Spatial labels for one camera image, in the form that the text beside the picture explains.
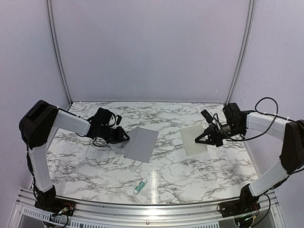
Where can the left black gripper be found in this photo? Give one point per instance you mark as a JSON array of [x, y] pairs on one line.
[[119, 137]]

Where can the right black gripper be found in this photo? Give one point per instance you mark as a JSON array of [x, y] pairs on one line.
[[214, 135]]

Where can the grey paper envelope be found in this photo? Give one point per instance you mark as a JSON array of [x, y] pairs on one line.
[[141, 144]]

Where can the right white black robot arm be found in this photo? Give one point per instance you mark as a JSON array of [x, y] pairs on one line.
[[286, 141]]

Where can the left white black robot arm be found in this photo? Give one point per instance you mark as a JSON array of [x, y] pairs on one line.
[[35, 128]]

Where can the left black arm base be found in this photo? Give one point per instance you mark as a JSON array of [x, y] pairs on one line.
[[59, 205]]

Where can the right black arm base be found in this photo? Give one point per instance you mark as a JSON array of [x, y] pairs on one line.
[[236, 207]]

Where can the green white glue stick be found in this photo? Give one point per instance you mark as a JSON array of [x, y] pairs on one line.
[[140, 186]]

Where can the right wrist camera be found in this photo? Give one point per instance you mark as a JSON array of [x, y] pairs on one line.
[[208, 117]]

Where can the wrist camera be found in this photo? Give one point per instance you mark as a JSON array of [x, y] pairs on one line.
[[116, 121], [208, 117]]

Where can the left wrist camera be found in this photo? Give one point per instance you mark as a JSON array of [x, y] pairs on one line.
[[116, 121]]

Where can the right aluminium corner post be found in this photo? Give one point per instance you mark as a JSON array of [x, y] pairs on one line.
[[243, 49]]

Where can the aluminium corner post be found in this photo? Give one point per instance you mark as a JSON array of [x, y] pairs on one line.
[[56, 50], [243, 49]]

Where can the aluminium front table rail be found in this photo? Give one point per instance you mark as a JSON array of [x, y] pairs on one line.
[[90, 214]]

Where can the left aluminium corner post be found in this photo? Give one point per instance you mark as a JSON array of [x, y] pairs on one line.
[[56, 50]]

